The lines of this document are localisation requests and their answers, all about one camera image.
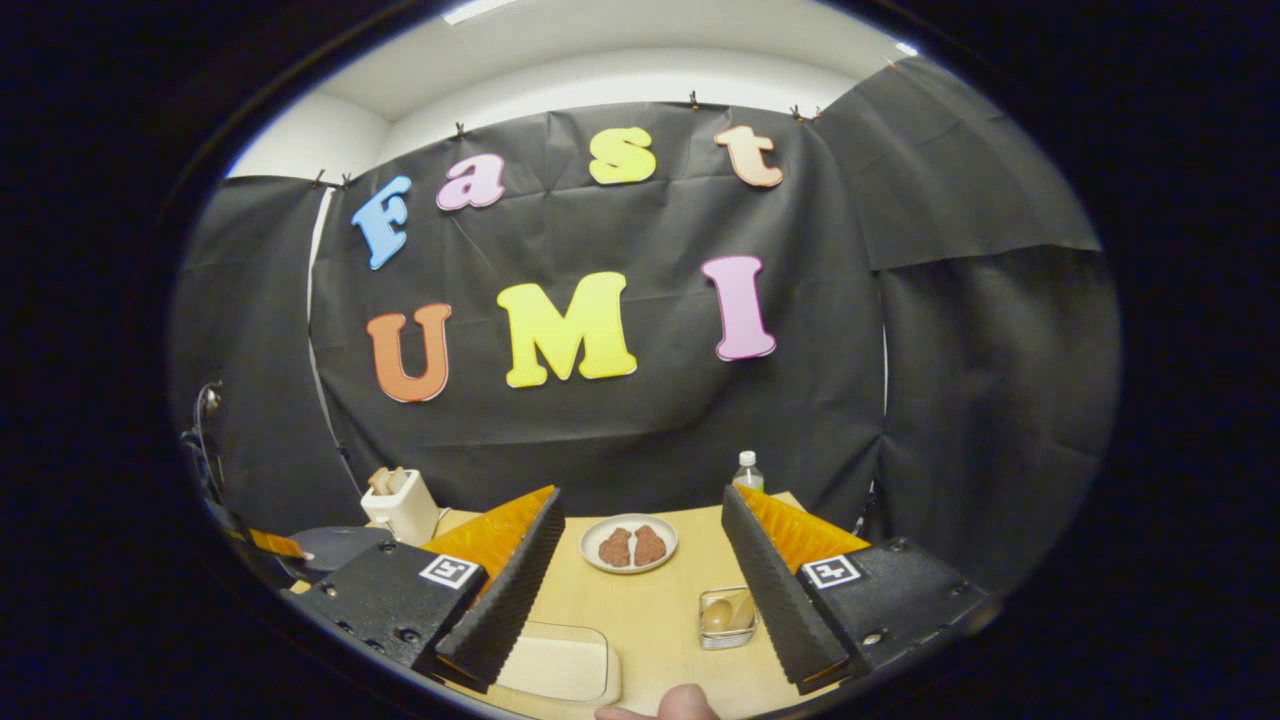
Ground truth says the black and silver rice cooker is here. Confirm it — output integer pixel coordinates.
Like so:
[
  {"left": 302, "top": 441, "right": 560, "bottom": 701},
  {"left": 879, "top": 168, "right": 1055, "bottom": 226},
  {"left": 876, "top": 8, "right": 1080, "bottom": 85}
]
[{"left": 275, "top": 526, "right": 396, "bottom": 591}]

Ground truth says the long ceiling light panel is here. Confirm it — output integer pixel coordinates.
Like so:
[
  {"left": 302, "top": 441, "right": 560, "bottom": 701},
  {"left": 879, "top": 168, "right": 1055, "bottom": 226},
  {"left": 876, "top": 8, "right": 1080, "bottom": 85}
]
[{"left": 443, "top": 0, "right": 523, "bottom": 25}]

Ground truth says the clear tray of white rice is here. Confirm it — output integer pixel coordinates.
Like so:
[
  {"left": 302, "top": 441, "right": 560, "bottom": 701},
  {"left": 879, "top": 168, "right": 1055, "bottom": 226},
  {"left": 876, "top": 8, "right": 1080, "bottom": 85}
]
[{"left": 497, "top": 620, "right": 623, "bottom": 709}]

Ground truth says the black backdrop cloth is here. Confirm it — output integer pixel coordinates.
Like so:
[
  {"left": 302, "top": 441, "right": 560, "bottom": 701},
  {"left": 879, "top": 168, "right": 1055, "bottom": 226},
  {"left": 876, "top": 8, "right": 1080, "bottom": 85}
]
[{"left": 168, "top": 55, "right": 1123, "bottom": 601}]

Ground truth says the white round plate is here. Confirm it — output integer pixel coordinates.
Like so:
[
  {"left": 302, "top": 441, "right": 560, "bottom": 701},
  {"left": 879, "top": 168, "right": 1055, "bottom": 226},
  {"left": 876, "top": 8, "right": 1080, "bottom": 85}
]
[{"left": 580, "top": 513, "right": 679, "bottom": 575}]

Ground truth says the metal wire chopstick holder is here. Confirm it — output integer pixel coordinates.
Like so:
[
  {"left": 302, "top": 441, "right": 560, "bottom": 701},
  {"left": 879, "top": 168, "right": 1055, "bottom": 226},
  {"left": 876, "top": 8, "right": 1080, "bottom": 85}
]
[{"left": 698, "top": 586, "right": 758, "bottom": 651}]

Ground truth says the wooden spoon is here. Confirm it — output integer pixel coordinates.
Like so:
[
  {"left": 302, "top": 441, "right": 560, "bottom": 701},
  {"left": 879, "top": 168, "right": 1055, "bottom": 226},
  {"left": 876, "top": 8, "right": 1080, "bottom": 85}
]
[{"left": 703, "top": 592, "right": 756, "bottom": 633}]

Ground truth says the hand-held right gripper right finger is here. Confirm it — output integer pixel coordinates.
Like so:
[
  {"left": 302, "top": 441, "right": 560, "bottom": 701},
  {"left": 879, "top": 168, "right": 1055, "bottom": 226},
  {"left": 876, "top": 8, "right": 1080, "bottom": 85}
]
[{"left": 720, "top": 484, "right": 1003, "bottom": 696}]

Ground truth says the row of black cloth clips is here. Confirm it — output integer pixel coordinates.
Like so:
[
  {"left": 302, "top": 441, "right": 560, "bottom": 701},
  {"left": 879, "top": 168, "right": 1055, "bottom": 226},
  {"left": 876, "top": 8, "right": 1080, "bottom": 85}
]
[{"left": 310, "top": 55, "right": 896, "bottom": 191}]

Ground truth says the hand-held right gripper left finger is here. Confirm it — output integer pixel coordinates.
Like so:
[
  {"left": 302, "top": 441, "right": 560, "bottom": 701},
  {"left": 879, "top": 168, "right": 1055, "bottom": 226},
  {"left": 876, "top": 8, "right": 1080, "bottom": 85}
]
[{"left": 288, "top": 485, "right": 567, "bottom": 694}]

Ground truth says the white toaster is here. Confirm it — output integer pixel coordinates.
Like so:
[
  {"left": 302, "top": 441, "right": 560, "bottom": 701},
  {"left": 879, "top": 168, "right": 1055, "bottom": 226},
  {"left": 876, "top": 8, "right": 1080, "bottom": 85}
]
[{"left": 360, "top": 466, "right": 441, "bottom": 546}]

